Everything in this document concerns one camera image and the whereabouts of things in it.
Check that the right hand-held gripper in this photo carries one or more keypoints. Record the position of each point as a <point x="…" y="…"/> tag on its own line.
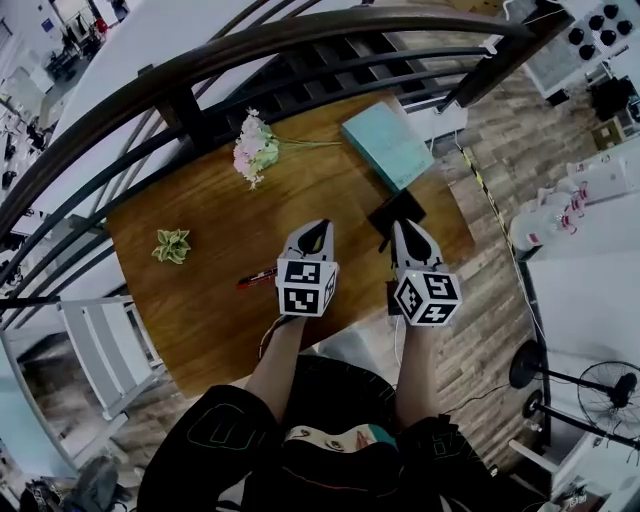
<point x="427" y="300"/>

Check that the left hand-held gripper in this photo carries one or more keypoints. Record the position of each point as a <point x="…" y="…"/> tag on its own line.
<point x="305" y="290"/>

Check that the black square pen holder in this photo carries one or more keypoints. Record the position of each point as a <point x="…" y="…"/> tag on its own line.
<point x="385" y="212"/>

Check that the red pen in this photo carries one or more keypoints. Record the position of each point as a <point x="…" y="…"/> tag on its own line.
<point x="250" y="284"/>

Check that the person's left forearm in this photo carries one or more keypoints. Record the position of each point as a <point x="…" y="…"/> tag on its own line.
<point x="275" y="365"/>

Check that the person's right forearm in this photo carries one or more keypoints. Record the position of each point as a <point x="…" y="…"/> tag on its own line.
<point x="417" y="375"/>

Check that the yellow black striped floor strip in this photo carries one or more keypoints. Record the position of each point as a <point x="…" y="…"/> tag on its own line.
<point x="478" y="180"/>

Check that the teal book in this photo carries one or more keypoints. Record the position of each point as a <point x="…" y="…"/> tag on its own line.
<point x="390" y="145"/>

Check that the pink artificial flower bouquet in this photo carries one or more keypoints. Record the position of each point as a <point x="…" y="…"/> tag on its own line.
<point x="252" y="150"/>

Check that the white rectangular box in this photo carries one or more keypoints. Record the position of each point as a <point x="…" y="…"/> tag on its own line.
<point x="445" y="125"/>

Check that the small green potted plant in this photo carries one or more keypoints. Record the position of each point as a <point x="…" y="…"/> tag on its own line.
<point x="171" y="246"/>

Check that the person's black printed shirt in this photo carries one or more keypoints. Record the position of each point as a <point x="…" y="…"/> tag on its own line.
<point x="340" y="475"/>

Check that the white display panel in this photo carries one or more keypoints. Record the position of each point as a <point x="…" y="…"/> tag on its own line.
<point x="555" y="65"/>

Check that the white slatted chair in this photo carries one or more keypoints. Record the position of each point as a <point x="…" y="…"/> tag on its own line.
<point x="95" y="350"/>

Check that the brown cardboard box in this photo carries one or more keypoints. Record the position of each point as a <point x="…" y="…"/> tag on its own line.
<point x="475" y="6"/>

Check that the white desk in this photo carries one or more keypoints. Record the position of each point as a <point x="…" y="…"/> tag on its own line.
<point x="600" y="475"/>

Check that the group of black hanging items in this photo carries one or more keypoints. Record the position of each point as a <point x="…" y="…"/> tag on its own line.
<point x="595" y="22"/>

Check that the pale blue desk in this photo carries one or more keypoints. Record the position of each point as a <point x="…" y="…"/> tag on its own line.
<point x="25" y="415"/>

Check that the black pedestal fan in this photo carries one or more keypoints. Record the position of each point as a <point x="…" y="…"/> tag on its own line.
<point x="625" y="390"/>

